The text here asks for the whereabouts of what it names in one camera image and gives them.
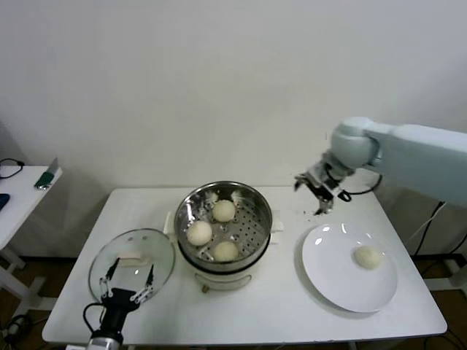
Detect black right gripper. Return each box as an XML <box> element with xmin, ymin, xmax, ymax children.
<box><xmin>294</xmin><ymin>166</ymin><xmax>342</xmax><ymax>217</ymax></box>

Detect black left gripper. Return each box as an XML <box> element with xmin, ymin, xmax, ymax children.
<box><xmin>90</xmin><ymin>257</ymin><xmax>155</xmax><ymax>338</ymax></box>

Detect glass lid with cream handle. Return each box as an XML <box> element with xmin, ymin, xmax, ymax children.
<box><xmin>88</xmin><ymin>227</ymin><xmax>177</xmax><ymax>308</ymax></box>

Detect white steamed baozi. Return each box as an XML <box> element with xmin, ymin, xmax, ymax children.
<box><xmin>352</xmin><ymin>245</ymin><xmax>385</xmax><ymax>271</ymax></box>
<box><xmin>212</xmin><ymin>240</ymin><xmax>240</xmax><ymax>263</ymax></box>
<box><xmin>212</xmin><ymin>199</ymin><xmax>236</xmax><ymax>223</ymax></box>
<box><xmin>187</xmin><ymin>221</ymin><xmax>213</xmax><ymax>246</ymax></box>

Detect perforated steel steamer basket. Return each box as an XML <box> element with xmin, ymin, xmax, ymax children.
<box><xmin>174</xmin><ymin>180</ymin><xmax>274</xmax><ymax>264</ymax></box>

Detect scattered dark crumbs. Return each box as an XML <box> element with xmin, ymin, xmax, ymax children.
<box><xmin>296</xmin><ymin>208</ymin><xmax>324</xmax><ymax>223</ymax></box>

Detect white round plate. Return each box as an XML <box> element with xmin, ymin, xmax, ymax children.
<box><xmin>301</xmin><ymin>222</ymin><xmax>398</xmax><ymax>314</ymax></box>

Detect cream electric cooking pot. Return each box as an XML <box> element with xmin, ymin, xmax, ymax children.
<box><xmin>165</xmin><ymin>207</ymin><xmax>285</xmax><ymax>294</ymax></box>

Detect white side table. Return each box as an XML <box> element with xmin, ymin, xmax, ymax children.
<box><xmin>0</xmin><ymin>166</ymin><xmax>63</xmax><ymax>314</ymax></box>

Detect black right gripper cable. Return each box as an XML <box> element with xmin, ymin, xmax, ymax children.
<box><xmin>339</xmin><ymin>174</ymin><xmax>384</xmax><ymax>202</ymax></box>

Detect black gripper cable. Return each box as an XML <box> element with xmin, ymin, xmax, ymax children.
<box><xmin>339</xmin><ymin>174</ymin><xmax>384</xmax><ymax>202</ymax></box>
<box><xmin>83</xmin><ymin>302</ymin><xmax>106</xmax><ymax>332</ymax></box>

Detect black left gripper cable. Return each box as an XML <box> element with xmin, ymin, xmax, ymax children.
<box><xmin>83</xmin><ymin>302</ymin><xmax>106</xmax><ymax>332</ymax></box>

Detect green-handled knife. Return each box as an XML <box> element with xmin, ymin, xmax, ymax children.
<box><xmin>34</xmin><ymin>157</ymin><xmax>60</xmax><ymax>191</ymax></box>

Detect thin black cable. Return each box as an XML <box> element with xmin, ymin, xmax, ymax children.
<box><xmin>0</xmin><ymin>157</ymin><xmax>26</xmax><ymax>179</ymax></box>

